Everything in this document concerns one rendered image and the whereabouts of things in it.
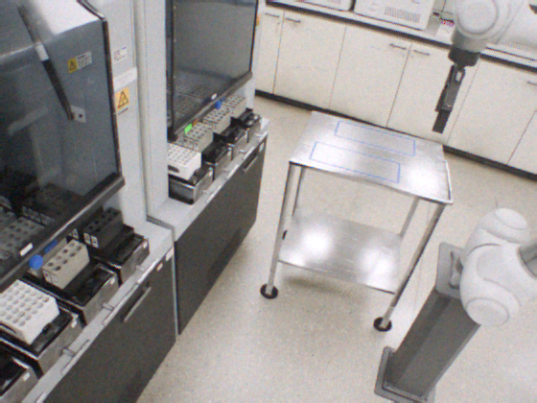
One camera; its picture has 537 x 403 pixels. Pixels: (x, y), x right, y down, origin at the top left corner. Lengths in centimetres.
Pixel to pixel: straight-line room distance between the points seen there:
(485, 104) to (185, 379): 285
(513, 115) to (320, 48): 158
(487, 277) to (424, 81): 249
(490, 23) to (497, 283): 64
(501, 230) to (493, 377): 107
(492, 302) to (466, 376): 105
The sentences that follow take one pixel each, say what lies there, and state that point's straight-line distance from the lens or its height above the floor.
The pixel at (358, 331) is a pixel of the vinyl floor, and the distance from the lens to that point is 214.
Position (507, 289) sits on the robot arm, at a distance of 123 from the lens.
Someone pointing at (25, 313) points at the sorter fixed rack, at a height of 86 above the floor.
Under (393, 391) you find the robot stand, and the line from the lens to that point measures 199.
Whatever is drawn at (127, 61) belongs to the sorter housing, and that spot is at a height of 128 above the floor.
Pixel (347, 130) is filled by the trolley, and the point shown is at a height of 82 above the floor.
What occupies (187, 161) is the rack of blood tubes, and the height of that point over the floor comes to 86.
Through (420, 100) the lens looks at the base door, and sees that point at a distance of 359.
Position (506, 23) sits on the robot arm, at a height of 151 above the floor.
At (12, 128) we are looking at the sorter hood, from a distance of 87.
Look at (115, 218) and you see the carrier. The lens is 122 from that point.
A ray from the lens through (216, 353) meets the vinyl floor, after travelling 196.
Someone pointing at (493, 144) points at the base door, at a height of 22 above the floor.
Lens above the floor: 168
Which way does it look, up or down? 39 degrees down
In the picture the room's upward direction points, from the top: 9 degrees clockwise
